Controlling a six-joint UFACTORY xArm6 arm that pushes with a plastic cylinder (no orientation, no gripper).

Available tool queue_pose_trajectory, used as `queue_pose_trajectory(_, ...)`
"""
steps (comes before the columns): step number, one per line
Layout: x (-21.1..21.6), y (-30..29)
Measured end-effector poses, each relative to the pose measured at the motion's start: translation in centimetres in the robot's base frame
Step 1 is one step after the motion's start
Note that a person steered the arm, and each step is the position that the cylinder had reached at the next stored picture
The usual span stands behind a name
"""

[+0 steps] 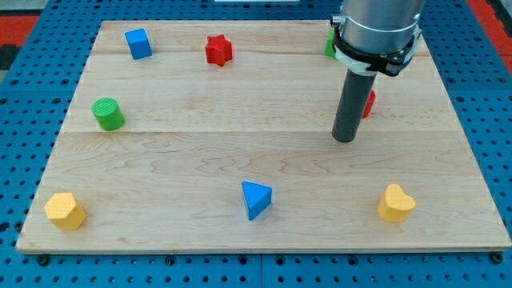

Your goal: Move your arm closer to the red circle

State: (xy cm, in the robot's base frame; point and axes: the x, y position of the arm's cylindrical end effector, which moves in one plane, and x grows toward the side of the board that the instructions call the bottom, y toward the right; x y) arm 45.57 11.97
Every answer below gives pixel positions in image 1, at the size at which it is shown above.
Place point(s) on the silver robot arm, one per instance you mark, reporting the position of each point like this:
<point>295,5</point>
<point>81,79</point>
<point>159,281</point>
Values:
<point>379,26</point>

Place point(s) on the green block behind arm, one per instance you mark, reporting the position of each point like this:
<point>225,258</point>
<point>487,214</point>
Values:
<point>329,50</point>

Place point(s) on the red circle block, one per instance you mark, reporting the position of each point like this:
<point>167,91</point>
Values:
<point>369,104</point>

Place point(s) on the blue triangle block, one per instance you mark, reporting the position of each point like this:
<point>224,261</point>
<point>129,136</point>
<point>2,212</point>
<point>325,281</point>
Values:
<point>257,198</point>

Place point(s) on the light wooden board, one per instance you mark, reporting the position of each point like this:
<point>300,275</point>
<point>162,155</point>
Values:
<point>169,181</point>

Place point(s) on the red star block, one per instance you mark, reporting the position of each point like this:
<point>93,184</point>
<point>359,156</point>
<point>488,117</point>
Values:
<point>218,50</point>

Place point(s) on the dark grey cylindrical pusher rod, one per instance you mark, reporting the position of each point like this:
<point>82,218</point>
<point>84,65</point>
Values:
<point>354,96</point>

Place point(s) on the green cylinder block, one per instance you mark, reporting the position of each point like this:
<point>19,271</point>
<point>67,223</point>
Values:
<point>108,114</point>

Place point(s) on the yellow heart block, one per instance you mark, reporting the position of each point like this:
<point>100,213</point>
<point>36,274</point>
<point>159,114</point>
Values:
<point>395,205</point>

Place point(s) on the blue cube block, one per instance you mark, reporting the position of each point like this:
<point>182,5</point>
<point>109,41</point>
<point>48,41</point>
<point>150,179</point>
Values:
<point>138,43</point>

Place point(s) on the yellow hexagon block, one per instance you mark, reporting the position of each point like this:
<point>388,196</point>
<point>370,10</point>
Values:
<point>65,212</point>

